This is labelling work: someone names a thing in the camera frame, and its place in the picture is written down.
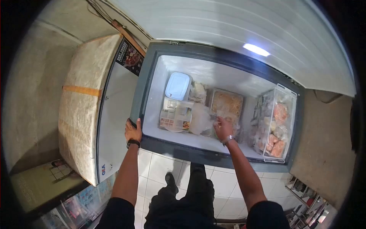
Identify person's right hand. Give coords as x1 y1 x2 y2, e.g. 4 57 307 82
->
213 116 234 142

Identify person's left hand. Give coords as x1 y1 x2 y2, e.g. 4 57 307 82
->
125 118 143 141

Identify person's right fingers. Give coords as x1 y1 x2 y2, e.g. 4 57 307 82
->
213 116 228 129

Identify white closed chest freezer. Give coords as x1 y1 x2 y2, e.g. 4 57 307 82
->
58 34 146 186

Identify clear plastic bag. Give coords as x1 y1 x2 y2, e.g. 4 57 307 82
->
189 102 218 136

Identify tray of orange frozen food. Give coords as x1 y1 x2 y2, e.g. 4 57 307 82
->
210 89 244 135

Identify clear box of labelled packets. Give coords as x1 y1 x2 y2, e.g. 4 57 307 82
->
159 97 195 133

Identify frosted bag of frozen food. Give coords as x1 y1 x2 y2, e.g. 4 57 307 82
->
189 81 208 104

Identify grey rimmed open chest freezer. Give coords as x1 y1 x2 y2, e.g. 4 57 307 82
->
129 41 305 173

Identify pile of frozen meat packets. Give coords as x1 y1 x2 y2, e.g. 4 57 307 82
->
252 92 290 159

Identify person's legs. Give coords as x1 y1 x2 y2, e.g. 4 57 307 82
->
144 163 215 229

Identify wooden plank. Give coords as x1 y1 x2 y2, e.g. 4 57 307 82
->
111 19 147 57

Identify person's body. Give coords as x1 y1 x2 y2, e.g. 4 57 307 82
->
96 197 290 229

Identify colourful printed poster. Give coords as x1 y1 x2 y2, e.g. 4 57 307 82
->
43 175 116 229

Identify white ribbed freezer lid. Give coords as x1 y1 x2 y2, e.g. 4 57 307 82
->
94 0 357 98

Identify beige printed banner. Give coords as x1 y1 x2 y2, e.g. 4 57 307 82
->
10 160 86 214

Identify metal rack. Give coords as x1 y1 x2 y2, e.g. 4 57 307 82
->
284 176 338 229

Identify beige cover with orange strap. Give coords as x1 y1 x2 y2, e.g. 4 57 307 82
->
58 34 123 186

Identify white wire freezer basket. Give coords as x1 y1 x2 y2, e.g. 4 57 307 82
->
251 84 298 164

